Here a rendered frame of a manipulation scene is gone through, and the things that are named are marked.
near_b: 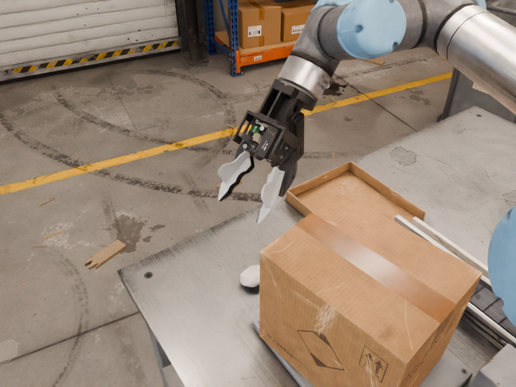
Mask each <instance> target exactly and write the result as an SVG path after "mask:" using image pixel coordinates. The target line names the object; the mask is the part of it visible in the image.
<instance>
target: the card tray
mask: <svg viewBox="0 0 516 387"><path fill-rule="evenodd" d="M341 193H344V194H347V195H349V196H350V197H352V198H354V199H355V200H357V201H359V202H360V203H363V204H364V205H366V206H367V207H369V208H371V209H373V210H374V211H376V212H378V213H380V214H381V215H383V216H385V217H387V218H389V219H390V220H392V221H394V222H395V217H396V216H398V215H399V216H401V217H402V218H404V219H405V220H407V221H408V222H410V224H412V219H413V218H414V217H417V218H419V219H420V220H421V221H424V219H425V215H426V212H425V211H424V210H422V209H421V208H420V207H418V206H416V205H415V204H414V203H412V202H411V201H409V200H407V199H406V198H404V197H403V196H402V195H401V194H399V193H397V192H396V191H394V190H393V189H392V188H390V187H388V186H387V185H385V184H384V183H383V182H381V181H380V180H378V179H377V178H375V177H374V176H372V175H371V174H369V173H368V172H367V171H365V170H363V169H362V168H361V167H359V166H358V165H356V164H354V163H353V162H352V161H349V162H347V163H345V164H343V165H340V166H338V167H336V168H334V169H331V170H329V171H327V172H325V173H324V174H320V175H319V176H317V177H314V178H312V179H310V180H308V181H306V182H304V183H301V184H299V185H297V186H295V187H292V188H290V189H288V191H287V192H286V201H287V202H289V203H290V204H291V205H292V206H293V207H295V208H296V209H297V210H298V211H299V212H300V213H301V214H302V215H303V216H304V217H307V216H308V215H309V214H311V213H314V212H315V211H317V210H318V209H319V208H320V207H322V206H324V205H325V204H326V203H328V202H329V201H330V200H332V199H333V198H335V197H336V196H338V195H339V194H341ZM396 223H397V222H396ZM398 224H399V223H398ZM399 225H400V224H399Z"/></svg>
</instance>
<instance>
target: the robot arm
mask: <svg viewBox="0 0 516 387"><path fill-rule="evenodd" d="M421 47H429V48H430V49H432V50H433V51H434V52H436V53H437V54H438V55H440V56H441V57H442V58H444V59H445V60H446V61H447V62H448V63H449V64H451V65H452V66H454V67H455V68H456V69H458V70H459V71H460V72H461V73H462V74H464V75H465V76H466V77H468V78H469V79H470V80H472V81H473V82H474V83H476V85H478V86H479V87H480V88H482V89H483V90H484V91H486V92H487V93H489V94H490V95H491V96H492V97H493V98H495V99H496V100H497V101H499V102H500V103H501V104H503V105H504V106H505V107H506V108H507V109H509V110H510V111H511V112H513V113H514V114H516V28H515V27H513V26H512V25H509V24H508V23H507V22H505V21H503V20H501V19H500V18H498V17H497V16H495V15H493V14H492V13H490V12H488V11H487V10H486V3H485V0H354V1H353V0H319V1H318V2H317V4H316V6H315V7H314V8H313V9H312V11H311V12H310V13H309V17H308V20H307V22H306V24H305V26H304V28H303V30H302V31H301V33H300V35H299V37H298V39H297V41H296V43H295V45H294V47H293V50H292V51H291V53H290V55H289V57H288V58H287V60H286V63H285V64H284V66H283V68H282V70H281V72H280V73H279V76H278V78H277V79H275V80H274V82H273V84H272V86H271V88H270V90H269V92H268V93H267V95H266V97H265V99H264V101H263V103H262V105H261V107H260V109H259V110H258V112H257V113H256V114H255V113H253V112H252V111H248V110H247V112H246V114H245V116H244V118H243V120H242V122H241V124H240V126H239V128H238V130H237V131H236V133H235V135H234V137H233V139H232V141H234V142H236V143H238V144H240V143H241V141H242V139H244V141H243V142H242V143H241V144H240V146H239V147H238V149H237V152H236V156H235V160H234V161H233V162H231V163H227V164H224V165H222V166H221V167H220V169H219V170H218V175H219V176H220V178H221V179H222V181H223V182H222V184H221V185H220V191H219V195H218V200H219V201H222V200H224V199H225V198H227V197H228V196H229V195H231V194H232V191H233V189H234V187H235V186H236V185H238V184H239V183H240V181H241V178H242V177H243V176H244V175H245V174H248V173H249V172H250V171H251V170H252V169H253V168H254V160H253V156H254V154H256V159H257V160H263V159H266V160H267V162H269V163H271V167H273V169H272V172H271V173H270V174H268V177H267V180H266V184H264V185H263V188H262V191H261V200H262V201H263V205H262V207H261V208H260V211H259V213H258V217H257V221H256V223H262V222H263V221H264V220H265V219H266V218H267V217H268V216H269V215H270V214H271V213H272V212H273V210H274V209H275V208H276V206H277V205H278V203H279V202H280V201H281V199H282V197H284V195H285V194H286V192H287V191H288V189H289V187H290V186H291V184H292V182H293V181H294V179H295V176H296V171H297V161H298V160H299V159H300V158H301V156H303V155H304V113H302V112H300V111H301V109H305V110H308V111H313V109H314V107H315V106H316V102H317V101H319V99H320V98H321V96H322V95H323V92H324V91H325V89H326V88H329V86H330V83H329V81H330V79H331V78H332V76H333V74H334V72H335V70H336V69H337V67H338V65H339V63H340V61H345V60H352V59H373V58H378V57H381V56H383V55H387V54H388V53H393V52H397V51H404V50H409V49H413V48H421ZM245 121H248V124H247V126H246V128H245V130H244V132H243V134H242V136H241V137H240V136H238V134H239V132H240V130H241V128H242V126H243V124H244V122H245ZM250 125H252V127H251V128H250V130H249V132H248V134H246V132H247V130H248V128H249V126H250ZM277 166H279V168H278V167H277ZM488 275H489V279H490V283H491V287H492V289H493V292H494V295H495V297H496V298H500V297H501V298H502V299H503V301H504V305H503V306H502V310H503V312H504V314H505V315H506V316H507V318H508V319H509V320H510V321H511V323H512V324H513V325H514V326H515V327H516V205H515V206H514V207H512V208H511V209H510V210H509V211H508V212H507V213H506V214H505V215H504V216H503V217H502V218H501V219H500V221H499V222H498V224H497V226H496V227H495V229H494V232H493V234H492V236H491V240H490V243H489V247H488Z"/></svg>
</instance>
